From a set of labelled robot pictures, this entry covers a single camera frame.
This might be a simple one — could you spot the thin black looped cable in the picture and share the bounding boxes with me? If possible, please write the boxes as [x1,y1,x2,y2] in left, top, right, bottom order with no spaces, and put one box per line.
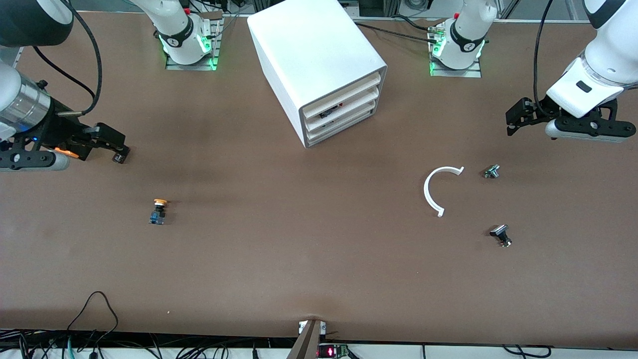
[67,292,119,345]

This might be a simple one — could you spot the white plastic drawer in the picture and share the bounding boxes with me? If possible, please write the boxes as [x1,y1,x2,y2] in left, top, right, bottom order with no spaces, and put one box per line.
[306,100,374,145]
[303,72,383,120]
[304,86,382,133]

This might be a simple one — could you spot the white semicircular bracket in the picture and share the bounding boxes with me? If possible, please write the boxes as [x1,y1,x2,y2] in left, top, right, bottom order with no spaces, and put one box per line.
[424,166,465,218]

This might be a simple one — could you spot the device with red display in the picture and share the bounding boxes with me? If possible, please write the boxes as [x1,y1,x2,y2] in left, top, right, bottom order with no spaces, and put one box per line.
[318,343,350,359]

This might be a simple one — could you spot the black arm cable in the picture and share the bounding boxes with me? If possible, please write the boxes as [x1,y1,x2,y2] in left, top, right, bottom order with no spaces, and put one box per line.
[532,0,554,103]
[32,0,103,116]

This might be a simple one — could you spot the black table cable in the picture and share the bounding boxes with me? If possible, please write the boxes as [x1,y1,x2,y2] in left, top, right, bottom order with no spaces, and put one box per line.
[355,22,434,44]
[393,14,435,31]

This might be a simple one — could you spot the orange capped blue button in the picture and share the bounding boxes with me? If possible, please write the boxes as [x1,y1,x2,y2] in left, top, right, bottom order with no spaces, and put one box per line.
[149,198,168,225]

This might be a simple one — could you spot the black cable bundle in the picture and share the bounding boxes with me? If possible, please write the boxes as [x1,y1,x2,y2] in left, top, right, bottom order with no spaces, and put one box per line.
[0,329,68,359]

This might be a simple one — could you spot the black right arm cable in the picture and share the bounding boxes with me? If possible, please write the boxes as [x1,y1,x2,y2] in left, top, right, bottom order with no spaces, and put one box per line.
[32,0,103,116]

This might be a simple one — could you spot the orange box with black base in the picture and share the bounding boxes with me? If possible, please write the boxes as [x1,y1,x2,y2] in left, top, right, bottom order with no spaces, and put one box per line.
[54,146,93,161]

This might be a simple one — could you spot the brown angled bar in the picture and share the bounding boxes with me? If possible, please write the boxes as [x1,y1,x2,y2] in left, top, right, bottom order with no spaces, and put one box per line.
[287,319,322,359]

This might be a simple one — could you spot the metal T-nut bolt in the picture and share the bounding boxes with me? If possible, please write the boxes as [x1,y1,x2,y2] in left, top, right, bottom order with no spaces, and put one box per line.
[489,224,513,248]

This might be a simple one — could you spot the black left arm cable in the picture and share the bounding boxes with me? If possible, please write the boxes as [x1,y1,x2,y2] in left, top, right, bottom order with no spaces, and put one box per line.
[532,0,554,103]

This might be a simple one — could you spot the white drawer cabinet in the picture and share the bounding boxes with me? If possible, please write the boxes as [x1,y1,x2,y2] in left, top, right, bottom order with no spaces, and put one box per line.
[248,0,388,149]

